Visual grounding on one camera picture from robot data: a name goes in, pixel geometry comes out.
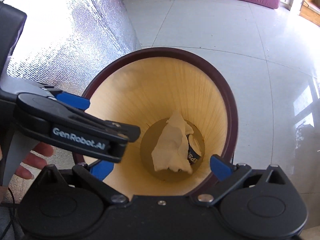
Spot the white tissue paper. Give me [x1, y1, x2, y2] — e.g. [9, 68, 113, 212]
[151, 111, 194, 174]

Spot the crushed blue Pepsi can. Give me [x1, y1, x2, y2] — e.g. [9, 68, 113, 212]
[187, 134, 202, 165]

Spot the left hand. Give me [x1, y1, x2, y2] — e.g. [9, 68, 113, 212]
[1, 142, 55, 202]

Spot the silver foil insulation sheet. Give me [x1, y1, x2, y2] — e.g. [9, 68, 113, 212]
[5, 0, 141, 95]

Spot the wooden trash bin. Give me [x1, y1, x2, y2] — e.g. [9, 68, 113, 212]
[83, 47, 238, 197]

